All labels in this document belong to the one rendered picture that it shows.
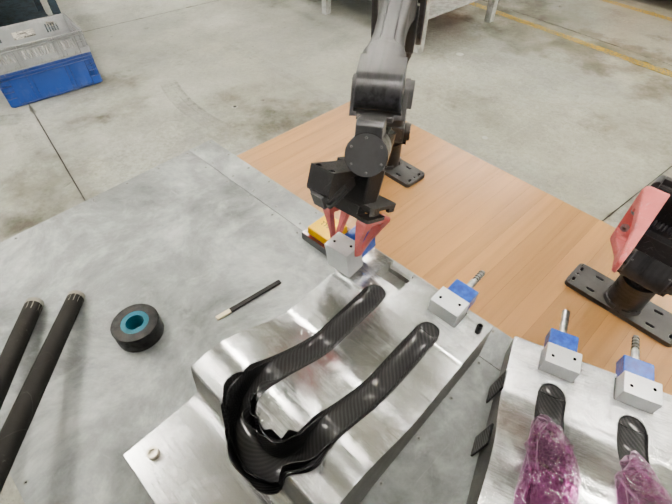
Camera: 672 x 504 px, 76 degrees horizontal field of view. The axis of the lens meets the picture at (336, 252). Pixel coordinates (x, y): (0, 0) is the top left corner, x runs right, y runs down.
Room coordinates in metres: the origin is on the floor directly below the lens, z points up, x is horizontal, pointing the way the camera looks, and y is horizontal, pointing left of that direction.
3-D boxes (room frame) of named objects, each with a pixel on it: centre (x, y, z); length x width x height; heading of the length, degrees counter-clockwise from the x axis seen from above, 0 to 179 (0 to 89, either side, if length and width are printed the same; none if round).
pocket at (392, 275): (0.48, -0.10, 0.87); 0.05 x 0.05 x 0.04; 46
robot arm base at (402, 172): (0.92, -0.13, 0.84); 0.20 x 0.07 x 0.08; 43
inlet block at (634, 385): (0.32, -0.46, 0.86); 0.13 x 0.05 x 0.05; 154
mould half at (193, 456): (0.28, 0.02, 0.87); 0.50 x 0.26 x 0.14; 136
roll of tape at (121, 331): (0.41, 0.35, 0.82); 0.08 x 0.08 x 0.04
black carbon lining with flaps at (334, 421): (0.28, 0.00, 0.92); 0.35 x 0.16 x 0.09; 136
